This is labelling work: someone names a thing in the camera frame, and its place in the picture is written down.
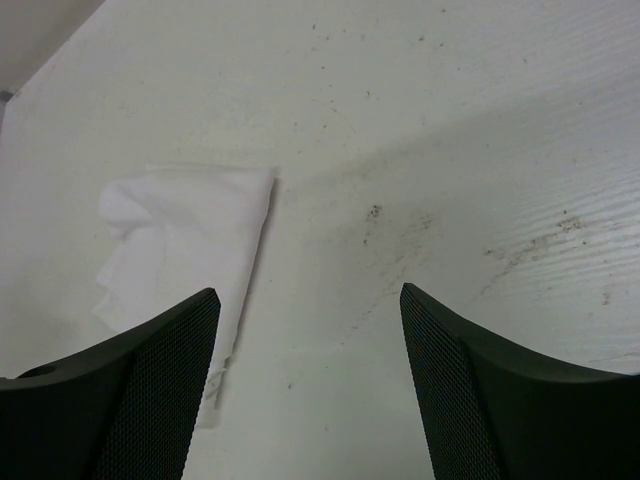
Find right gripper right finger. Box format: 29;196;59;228
400;283;639;479

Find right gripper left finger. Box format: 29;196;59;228
1;288;221;479

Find white tank top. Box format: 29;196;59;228
92;164;275;429

